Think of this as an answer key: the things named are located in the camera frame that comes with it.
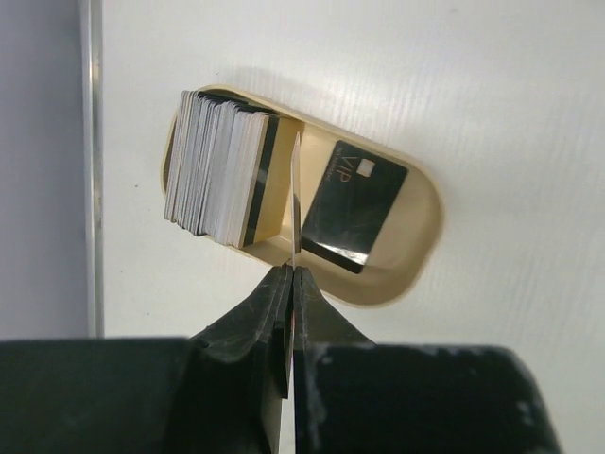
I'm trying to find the stack of white cards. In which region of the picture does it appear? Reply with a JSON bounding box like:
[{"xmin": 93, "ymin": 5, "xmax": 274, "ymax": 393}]
[{"xmin": 164, "ymin": 91, "xmax": 280, "ymax": 247}]

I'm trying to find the black card in tray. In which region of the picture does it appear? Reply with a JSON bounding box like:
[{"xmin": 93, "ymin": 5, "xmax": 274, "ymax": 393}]
[{"xmin": 302, "ymin": 140, "xmax": 408, "ymax": 274}]

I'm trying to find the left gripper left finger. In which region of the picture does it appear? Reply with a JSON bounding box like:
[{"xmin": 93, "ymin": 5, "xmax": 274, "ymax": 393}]
[{"xmin": 169, "ymin": 265, "xmax": 291, "ymax": 453}]

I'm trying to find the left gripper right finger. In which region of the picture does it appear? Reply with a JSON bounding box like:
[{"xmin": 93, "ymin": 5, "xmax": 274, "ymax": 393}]
[{"xmin": 293, "ymin": 268, "xmax": 561, "ymax": 453}]

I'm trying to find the aluminium left side rail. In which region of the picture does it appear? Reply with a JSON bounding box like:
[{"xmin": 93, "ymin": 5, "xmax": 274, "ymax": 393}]
[{"xmin": 78, "ymin": 0, "xmax": 104, "ymax": 338}]

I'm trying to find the beige oval card tray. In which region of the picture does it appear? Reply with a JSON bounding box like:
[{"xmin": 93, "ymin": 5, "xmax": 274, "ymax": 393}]
[{"xmin": 161, "ymin": 86, "xmax": 444, "ymax": 306}]

